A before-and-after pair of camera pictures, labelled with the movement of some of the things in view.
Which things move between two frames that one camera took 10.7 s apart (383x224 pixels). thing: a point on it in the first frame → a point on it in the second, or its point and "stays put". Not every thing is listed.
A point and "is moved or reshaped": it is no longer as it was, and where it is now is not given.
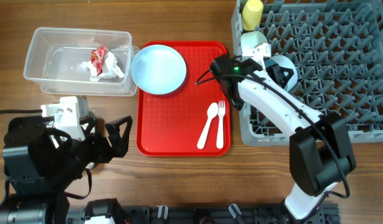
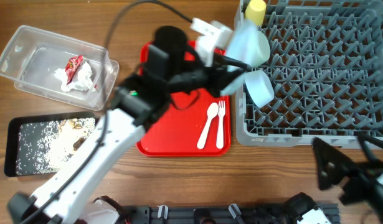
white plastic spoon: x=212 y=111 stays put
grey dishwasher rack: x=342 y=50 stays put
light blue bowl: x=284 y=62 is moved or reshaped
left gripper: x=119 y=143 → x=218 y=76
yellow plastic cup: x=251 y=15 stays put
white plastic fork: x=220 y=139 stays put
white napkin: x=110 y=69 → x=82 y=79
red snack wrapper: x=97 y=57 → x=72 y=65
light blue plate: x=158 y=70 is moved or reshaped
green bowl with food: x=251 y=39 stays put
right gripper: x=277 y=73 → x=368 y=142
